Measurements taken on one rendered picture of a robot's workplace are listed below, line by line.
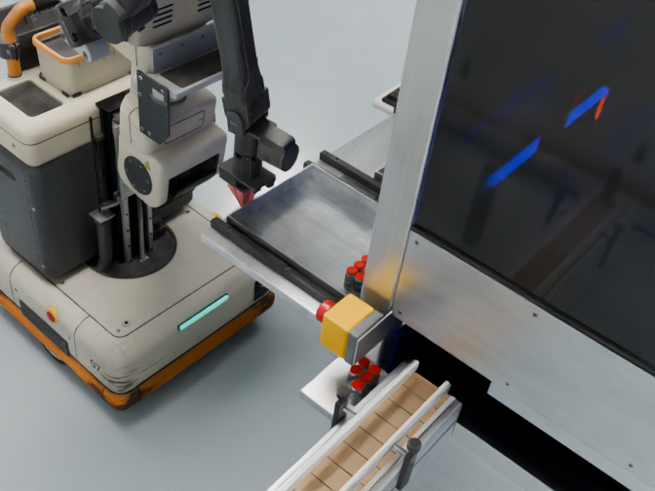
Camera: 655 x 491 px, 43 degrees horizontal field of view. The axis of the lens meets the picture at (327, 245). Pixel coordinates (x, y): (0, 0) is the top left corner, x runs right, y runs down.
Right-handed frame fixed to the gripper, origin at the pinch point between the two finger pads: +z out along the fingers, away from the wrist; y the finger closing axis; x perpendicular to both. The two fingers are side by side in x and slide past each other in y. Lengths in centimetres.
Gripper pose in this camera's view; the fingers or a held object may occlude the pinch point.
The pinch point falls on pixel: (245, 205)
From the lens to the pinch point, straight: 172.5
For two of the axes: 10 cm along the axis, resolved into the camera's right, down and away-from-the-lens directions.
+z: -1.1, 7.3, 6.7
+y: 7.6, 5.0, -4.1
